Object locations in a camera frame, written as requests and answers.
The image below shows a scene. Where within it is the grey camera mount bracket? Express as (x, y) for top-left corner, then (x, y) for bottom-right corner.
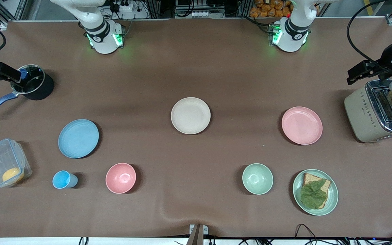
(186, 224), (209, 245)

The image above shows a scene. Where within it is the black looped cable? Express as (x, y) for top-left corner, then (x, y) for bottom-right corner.
(295, 223), (320, 239)

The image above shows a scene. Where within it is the brown table cover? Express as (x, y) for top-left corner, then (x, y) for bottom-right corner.
(0, 16), (392, 239)

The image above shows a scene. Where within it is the green plate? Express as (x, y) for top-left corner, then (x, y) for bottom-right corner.
(292, 169), (339, 216)

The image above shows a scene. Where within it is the pink bowl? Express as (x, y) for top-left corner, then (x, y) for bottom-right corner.
(105, 163), (137, 194)

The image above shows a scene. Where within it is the green bowl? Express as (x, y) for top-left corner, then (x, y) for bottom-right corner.
(242, 163), (274, 195)

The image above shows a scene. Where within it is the black saucepan with blue handle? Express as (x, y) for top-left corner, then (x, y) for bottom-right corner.
(0, 64), (55, 117)

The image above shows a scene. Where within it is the beige and steel toaster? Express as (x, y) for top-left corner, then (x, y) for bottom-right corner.
(344, 79), (392, 143)

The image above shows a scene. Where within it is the yellow food piece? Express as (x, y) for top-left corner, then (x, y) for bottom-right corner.
(2, 167), (25, 184)

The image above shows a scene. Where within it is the blue plate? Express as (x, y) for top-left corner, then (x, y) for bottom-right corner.
(58, 119), (100, 159)

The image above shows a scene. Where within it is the white power strip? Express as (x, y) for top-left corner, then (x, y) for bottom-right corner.
(109, 0), (149, 19)

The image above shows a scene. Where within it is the toast slice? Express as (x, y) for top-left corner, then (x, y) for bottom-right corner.
(301, 173), (331, 209)

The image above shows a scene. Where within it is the orange snack bag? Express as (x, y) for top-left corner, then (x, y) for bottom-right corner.
(249, 0), (293, 18)

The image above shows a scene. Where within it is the beige plate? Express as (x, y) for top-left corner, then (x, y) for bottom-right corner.
(170, 97), (211, 135)

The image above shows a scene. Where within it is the blue cup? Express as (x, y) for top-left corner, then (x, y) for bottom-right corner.
(52, 170), (78, 189)

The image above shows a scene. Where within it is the pink plate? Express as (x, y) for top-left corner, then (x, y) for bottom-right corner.
(281, 107), (323, 145)

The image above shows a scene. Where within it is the green lettuce leaf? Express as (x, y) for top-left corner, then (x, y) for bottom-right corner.
(300, 180), (328, 209)

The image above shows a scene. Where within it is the glass lid with blue knob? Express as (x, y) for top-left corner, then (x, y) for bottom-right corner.
(11, 65), (45, 95)

